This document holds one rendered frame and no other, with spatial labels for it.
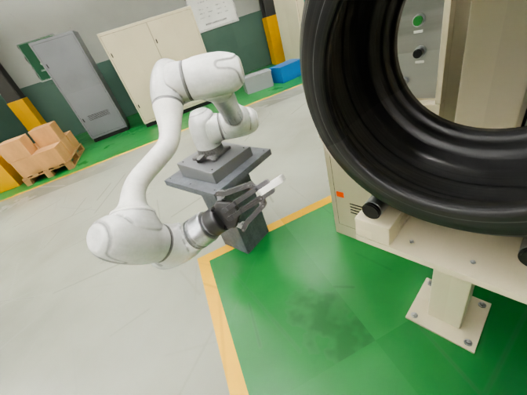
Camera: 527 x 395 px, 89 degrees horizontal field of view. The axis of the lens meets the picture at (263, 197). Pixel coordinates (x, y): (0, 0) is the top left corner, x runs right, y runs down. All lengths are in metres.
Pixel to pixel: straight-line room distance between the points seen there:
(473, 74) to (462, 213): 0.42
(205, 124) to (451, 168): 1.17
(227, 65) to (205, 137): 0.67
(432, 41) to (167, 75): 0.91
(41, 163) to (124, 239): 5.35
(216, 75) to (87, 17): 7.74
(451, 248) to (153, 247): 0.68
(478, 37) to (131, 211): 0.88
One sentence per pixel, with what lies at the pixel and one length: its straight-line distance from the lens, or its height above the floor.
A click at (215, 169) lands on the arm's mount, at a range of 1.49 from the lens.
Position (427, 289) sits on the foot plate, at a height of 0.01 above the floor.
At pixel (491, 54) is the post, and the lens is 0.86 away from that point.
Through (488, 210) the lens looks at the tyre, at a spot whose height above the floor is 0.99.
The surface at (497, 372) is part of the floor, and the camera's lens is 1.53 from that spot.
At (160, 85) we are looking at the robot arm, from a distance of 1.00.
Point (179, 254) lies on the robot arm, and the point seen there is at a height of 0.89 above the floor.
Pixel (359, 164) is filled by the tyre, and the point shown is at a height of 1.04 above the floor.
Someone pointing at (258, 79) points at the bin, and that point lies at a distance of 6.22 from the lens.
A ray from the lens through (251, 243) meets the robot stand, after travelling 1.93.
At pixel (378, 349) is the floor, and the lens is 1.47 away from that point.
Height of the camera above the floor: 1.34
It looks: 33 degrees down
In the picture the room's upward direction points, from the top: 18 degrees counter-clockwise
